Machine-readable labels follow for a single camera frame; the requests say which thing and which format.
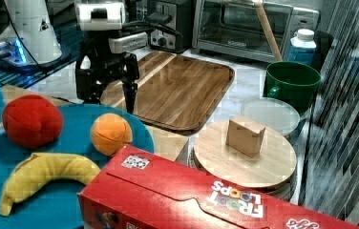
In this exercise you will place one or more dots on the red plush apple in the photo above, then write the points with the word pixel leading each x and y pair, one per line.
pixel 32 121

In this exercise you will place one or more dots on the red Froot Loops box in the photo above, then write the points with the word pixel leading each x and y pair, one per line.
pixel 138 190

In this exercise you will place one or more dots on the wooden utensil handle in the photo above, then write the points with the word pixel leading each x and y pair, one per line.
pixel 259 7

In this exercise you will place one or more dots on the blue plate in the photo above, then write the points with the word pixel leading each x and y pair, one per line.
pixel 56 206

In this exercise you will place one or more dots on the silver toaster oven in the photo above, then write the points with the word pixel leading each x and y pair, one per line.
pixel 233 26

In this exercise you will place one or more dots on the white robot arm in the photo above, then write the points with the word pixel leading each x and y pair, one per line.
pixel 108 16

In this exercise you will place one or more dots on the orange plush fruit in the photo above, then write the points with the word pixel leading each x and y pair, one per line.
pixel 109 133

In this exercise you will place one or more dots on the wooden cutting board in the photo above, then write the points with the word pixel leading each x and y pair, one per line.
pixel 178 93

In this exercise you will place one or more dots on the green enamel mug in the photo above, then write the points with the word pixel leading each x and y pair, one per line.
pixel 291 82

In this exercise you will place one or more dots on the blue white-capped bottle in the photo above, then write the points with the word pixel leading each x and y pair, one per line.
pixel 302 47

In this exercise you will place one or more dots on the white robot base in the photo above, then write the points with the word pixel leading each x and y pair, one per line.
pixel 29 41

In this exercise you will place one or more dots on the yellow plush banana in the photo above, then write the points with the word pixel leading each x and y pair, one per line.
pixel 33 173

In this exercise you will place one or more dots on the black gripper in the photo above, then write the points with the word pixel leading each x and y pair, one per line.
pixel 110 53

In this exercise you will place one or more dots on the black silver toaster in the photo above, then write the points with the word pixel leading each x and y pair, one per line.
pixel 171 14

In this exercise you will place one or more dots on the round wooden jar lid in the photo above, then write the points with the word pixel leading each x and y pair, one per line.
pixel 272 169

